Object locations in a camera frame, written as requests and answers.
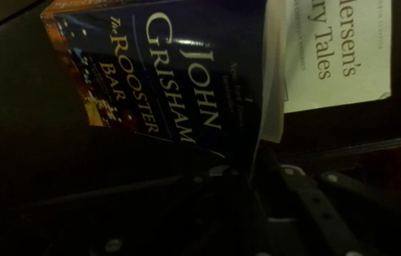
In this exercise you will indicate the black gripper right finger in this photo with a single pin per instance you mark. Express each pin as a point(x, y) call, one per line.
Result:
point(319, 213)

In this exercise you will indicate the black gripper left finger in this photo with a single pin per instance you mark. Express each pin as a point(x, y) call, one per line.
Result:
point(162, 213)

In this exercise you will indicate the blue John Grisham paperback book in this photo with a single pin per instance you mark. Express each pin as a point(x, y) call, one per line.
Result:
point(172, 71)

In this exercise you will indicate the white fairy tales book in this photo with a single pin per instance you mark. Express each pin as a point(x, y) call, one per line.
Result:
point(337, 51)

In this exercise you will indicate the dark wooden bookshelf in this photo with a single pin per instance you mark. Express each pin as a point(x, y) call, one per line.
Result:
point(16, 122)

